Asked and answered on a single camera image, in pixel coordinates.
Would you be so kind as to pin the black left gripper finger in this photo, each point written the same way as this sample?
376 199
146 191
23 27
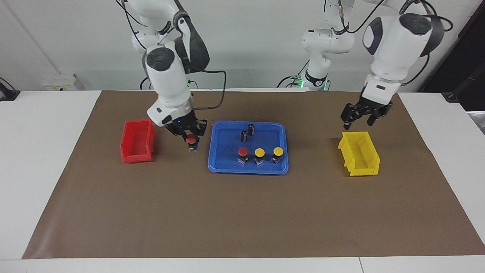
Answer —
372 120
346 123

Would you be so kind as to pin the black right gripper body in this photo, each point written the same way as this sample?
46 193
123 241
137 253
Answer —
187 125

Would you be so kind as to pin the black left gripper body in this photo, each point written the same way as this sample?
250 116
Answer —
369 108

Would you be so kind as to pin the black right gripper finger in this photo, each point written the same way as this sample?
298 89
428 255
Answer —
182 138
198 139

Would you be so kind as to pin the red push button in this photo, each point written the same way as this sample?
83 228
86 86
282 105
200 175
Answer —
191 140
243 153

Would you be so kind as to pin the yellow push button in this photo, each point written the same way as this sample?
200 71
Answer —
278 152
259 153

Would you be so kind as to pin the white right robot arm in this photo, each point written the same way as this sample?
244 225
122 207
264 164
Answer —
166 72

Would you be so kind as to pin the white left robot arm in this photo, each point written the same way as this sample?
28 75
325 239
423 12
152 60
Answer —
394 41

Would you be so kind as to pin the yellow plastic bin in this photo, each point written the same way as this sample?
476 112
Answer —
360 155

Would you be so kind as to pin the blue plastic tray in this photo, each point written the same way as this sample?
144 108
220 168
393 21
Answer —
231 165

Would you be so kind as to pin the black cylindrical capacitor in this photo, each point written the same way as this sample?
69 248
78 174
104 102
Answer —
251 129
244 136

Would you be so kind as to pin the red plastic bin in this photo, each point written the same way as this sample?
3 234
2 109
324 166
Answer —
137 148

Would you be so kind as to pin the brown paper table mat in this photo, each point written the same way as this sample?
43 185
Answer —
242 212

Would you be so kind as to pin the black stand base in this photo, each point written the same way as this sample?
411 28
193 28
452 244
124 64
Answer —
460 93

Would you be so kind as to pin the grey metal plate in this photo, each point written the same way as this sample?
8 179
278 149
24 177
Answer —
478 121

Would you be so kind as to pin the white power socket box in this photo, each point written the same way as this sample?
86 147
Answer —
60 82

